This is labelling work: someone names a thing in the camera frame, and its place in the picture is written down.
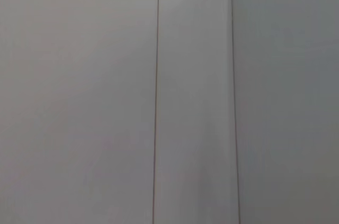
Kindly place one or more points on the grey blue partition panel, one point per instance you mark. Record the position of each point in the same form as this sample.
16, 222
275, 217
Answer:
288, 97

